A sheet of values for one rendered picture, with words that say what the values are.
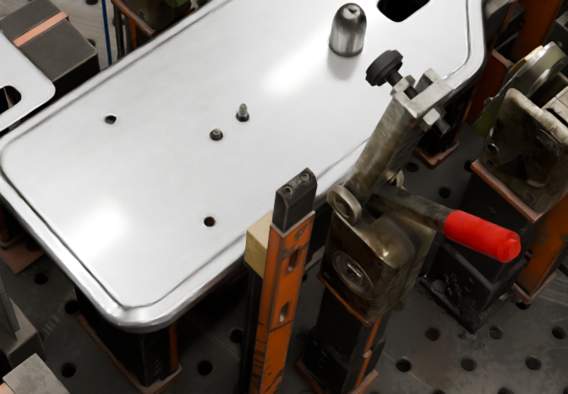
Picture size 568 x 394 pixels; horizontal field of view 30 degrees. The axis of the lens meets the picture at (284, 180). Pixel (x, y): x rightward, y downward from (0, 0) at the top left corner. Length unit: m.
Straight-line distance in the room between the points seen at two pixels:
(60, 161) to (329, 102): 0.24
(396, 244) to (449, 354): 0.37
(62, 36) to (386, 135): 0.39
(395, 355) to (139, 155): 0.40
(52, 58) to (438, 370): 0.52
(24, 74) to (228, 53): 0.18
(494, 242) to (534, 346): 0.49
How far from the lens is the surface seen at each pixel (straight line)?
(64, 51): 0.99
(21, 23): 1.02
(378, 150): 0.74
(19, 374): 0.61
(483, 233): 0.73
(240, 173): 0.89
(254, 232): 0.79
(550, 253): 1.12
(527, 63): 0.87
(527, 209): 0.97
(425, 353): 1.17
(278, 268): 0.73
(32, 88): 0.95
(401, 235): 0.82
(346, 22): 0.94
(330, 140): 0.91
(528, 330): 1.20
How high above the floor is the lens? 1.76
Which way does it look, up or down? 59 degrees down
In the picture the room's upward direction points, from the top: 8 degrees clockwise
